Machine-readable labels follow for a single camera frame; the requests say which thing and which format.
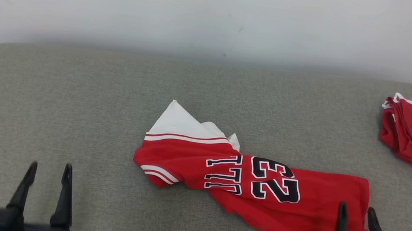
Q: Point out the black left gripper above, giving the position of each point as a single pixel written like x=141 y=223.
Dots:
x=13 y=225

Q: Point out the red number 23 basketball jersey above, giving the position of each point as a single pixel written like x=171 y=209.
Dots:
x=321 y=212

